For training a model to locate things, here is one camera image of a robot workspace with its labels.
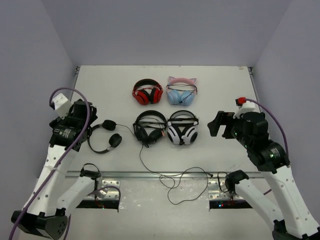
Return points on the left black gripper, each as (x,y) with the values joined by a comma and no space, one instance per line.
(91,116)

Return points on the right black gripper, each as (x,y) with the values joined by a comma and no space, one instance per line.
(220,119)

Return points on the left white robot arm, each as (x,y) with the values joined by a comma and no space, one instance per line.
(47,211)

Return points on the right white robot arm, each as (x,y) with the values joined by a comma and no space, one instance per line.
(289,218)

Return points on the white and black headphones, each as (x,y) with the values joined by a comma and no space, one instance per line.
(182,127)

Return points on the pink blue cat-ear headphones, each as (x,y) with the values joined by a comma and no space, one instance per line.
(181,91)

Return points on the red and black headphones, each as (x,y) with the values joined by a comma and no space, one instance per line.
(147,91)

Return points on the black over-ear headphones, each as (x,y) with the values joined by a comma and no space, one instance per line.
(149,127)

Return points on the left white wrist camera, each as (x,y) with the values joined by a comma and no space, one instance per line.
(60,104)

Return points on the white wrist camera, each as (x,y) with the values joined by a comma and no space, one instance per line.
(60,104)
(244,106)

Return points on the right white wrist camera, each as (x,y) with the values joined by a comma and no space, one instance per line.
(244,106)

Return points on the aluminium rail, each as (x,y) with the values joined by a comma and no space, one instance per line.
(190,174)

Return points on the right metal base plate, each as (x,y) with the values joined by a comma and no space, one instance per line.
(218,191)

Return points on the metal base plate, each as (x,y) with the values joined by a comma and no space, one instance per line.
(107,189)
(218,191)

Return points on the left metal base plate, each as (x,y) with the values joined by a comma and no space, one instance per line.
(107,189)

